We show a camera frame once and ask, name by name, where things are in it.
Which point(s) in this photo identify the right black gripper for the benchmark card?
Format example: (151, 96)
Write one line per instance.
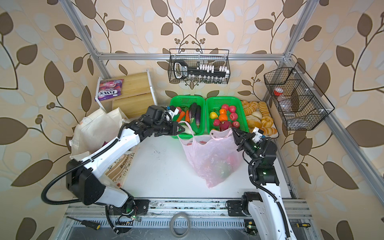
(243, 139)

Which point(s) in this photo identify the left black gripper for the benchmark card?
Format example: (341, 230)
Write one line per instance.
(172, 127)

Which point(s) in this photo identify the pink plastic grocery bag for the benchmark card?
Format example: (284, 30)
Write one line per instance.
(214, 157)

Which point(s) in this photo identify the cream canvas tote bag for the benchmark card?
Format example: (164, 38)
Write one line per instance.
(96, 130)

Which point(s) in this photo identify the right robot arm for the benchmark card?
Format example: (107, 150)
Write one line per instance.
(269, 216)

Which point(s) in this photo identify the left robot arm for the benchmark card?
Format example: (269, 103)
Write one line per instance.
(83, 177)

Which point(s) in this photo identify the white radish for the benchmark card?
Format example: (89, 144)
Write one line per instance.
(188, 130)

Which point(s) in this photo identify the pink dragon fruit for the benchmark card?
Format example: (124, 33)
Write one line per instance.
(223, 126)

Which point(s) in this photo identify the orange carrot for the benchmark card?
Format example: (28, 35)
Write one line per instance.
(181, 116)

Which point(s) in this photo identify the orange fruit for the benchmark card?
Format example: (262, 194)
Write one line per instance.
(223, 115)

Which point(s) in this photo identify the left green vegetable basket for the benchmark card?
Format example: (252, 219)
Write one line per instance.
(188, 104)

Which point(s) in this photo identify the purple eggplant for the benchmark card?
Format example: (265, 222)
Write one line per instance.
(198, 116)

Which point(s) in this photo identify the bread tray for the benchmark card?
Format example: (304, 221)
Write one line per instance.
(258, 116)

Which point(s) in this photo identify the yellow lemon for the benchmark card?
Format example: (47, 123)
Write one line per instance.
(213, 115)

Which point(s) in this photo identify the right green fruit basket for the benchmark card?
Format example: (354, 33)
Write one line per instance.
(235, 112)

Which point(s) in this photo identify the white wooden shelf rack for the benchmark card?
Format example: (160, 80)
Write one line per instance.
(138, 94)

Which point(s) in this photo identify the purple Fox's candy bag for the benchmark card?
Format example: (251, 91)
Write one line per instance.
(109, 89)

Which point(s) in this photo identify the grey tape roll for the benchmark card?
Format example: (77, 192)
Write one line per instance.
(180, 225)

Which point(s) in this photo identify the yellow black screwdriver right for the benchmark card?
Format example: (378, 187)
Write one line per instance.
(303, 225)

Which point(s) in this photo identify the black yellow screwdriver left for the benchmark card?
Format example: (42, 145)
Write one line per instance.
(86, 223)

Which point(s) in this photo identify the back black wire basket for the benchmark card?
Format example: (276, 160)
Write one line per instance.
(199, 66)

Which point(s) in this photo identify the black wire basket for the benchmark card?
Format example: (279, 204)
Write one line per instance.
(199, 66)
(300, 101)

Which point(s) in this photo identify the right black wire basket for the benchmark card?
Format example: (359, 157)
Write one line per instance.
(300, 101)

